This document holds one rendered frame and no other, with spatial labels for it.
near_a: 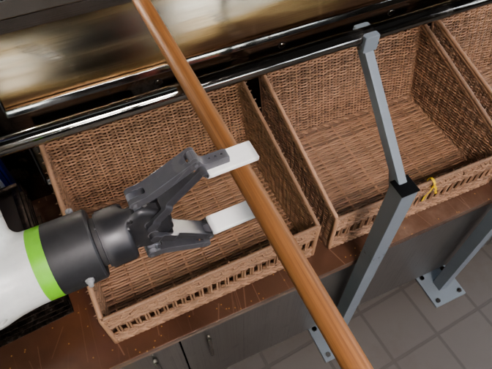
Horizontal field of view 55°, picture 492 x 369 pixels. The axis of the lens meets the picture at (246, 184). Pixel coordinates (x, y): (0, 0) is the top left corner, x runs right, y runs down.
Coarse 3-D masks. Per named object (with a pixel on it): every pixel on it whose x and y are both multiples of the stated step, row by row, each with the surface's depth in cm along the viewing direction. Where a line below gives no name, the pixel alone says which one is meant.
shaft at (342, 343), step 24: (144, 0) 86; (168, 48) 78; (192, 72) 75; (192, 96) 72; (216, 120) 69; (216, 144) 67; (240, 168) 64; (264, 192) 62; (264, 216) 60; (288, 240) 57; (288, 264) 56; (312, 288) 54; (312, 312) 53; (336, 312) 52; (336, 336) 51; (360, 360) 49
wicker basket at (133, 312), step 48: (240, 96) 132; (48, 144) 116; (96, 144) 122; (144, 144) 128; (192, 144) 135; (192, 192) 136; (240, 192) 136; (288, 192) 123; (240, 240) 127; (96, 288) 109; (144, 288) 119; (192, 288) 107
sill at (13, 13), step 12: (0, 0) 91; (12, 0) 91; (24, 0) 92; (36, 0) 93; (48, 0) 94; (60, 0) 95; (72, 0) 96; (0, 12) 92; (12, 12) 93; (24, 12) 94
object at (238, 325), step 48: (96, 192) 137; (480, 192) 137; (432, 240) 144; (240, 288) 120; (288, 288) 120; (336, 288) 139; (384, 288) 164; (48, 336) 113; (96, 336) 113; (144, 336) 113; (192, 336) 117; (240, 336) 135; (288, 336) 158
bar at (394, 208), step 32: (480, 0) 92; (352, 32) 86; (384, 32) 87; (256, 64) 81; (288, 64) 83; (160, 96) 76; (384, 96) 90; (32, 128) 72; (64, 128) 73; (384, 128) 91; (416, 192) 92; (384, 224) 102; (480, 224) 145; (352, 288) 132; (448, 288) 180; (320, 352) 167
